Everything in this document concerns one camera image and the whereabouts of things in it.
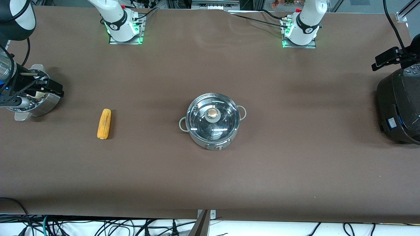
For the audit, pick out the aluminium frame rail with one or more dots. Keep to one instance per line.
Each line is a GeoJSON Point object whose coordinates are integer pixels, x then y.
{"type": "Point", "coordinates": [213, 5]}

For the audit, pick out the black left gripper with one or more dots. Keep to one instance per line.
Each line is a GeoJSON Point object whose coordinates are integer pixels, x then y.
{"type": "Point", "coordinates": [401, 54]}

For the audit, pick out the yellow corn cob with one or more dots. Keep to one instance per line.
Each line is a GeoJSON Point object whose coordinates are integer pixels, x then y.
{"type": "Point", "coordinates": [104, 124]}

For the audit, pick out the silver table edge bracket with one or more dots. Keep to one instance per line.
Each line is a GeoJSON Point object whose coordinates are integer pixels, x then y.
{"type": "Point", "coordinates": [212, 214]}

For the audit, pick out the grey angled bar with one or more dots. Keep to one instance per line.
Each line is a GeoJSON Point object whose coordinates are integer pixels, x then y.
{"type": "Point", "coordinates": [200, 227]}

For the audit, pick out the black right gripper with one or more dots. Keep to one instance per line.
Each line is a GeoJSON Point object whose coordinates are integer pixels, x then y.
{"type": "Point", "coordinates": [20, 86]}

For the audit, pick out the glass pot lid with knob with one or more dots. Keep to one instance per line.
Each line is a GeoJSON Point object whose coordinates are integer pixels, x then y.
{"type": "Point", "coordinates": [203, 121]}

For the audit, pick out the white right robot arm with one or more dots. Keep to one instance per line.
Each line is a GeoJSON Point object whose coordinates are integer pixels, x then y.
{"type": "Point", "coordinates": [118, 19]}

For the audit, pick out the aluminium corner profile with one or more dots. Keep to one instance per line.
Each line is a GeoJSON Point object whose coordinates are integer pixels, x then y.
{"type": "Point", "coordinates": [402, 15]}

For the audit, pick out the black rice cooker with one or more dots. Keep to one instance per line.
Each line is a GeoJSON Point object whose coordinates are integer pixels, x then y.
{"type": "Point", "coordinates": [403, 108]}

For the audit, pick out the brown table cover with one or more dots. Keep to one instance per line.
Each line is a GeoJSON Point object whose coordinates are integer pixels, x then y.
{"type": "Point", "coordinates": [210, 177]}

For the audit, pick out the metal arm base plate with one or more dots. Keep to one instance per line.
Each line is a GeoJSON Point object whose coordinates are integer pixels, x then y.
{"type": "Point", "coordinates": [295, 46]}
{"type": "Point", "coordinates": [141, 38]}

